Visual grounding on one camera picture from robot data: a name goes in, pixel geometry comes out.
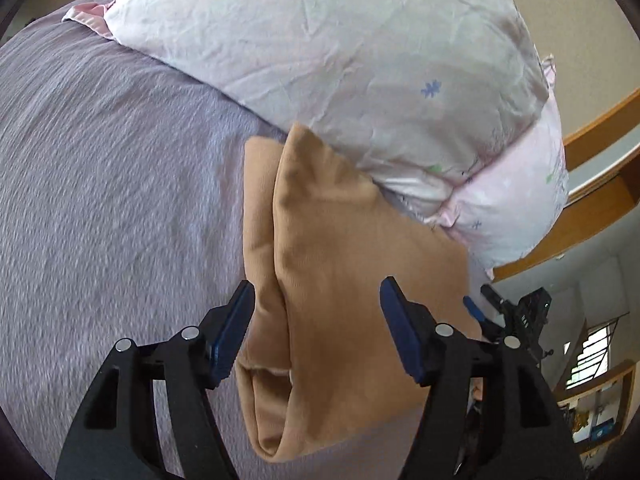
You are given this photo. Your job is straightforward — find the tan long-sleeve shirt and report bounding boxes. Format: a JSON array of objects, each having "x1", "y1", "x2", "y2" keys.
[{"x1": 236, "y1": 126, "x2": 480, "y2": 463}]

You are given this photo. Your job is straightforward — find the wooden shelf unit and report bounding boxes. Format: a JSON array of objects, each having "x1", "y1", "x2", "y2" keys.
[{"x1": 555, "y1": 360, "x2": 636, "y2": 463}]

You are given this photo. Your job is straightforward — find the right floral pink pillow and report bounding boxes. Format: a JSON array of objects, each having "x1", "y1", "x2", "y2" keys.
[{"x1": 436, "y1": 56, "x2": 568, "y2": 275}]

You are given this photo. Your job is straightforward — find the purple textured bedsheet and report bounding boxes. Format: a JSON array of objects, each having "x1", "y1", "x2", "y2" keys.
[{"x1": 0, "y1": 0, "x2": 494, "y2": 480}]

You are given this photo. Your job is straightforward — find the left floral white pillow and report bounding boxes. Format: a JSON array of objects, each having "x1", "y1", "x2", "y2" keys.
[{"x1": 66, "y1": 0, "x2": 548, "y2": 217}]

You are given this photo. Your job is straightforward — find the wooden headboard frame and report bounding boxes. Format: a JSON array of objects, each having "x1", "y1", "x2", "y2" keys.
[{"x1": 495, "y1": 91, "x2": 639, "y2": 282}]

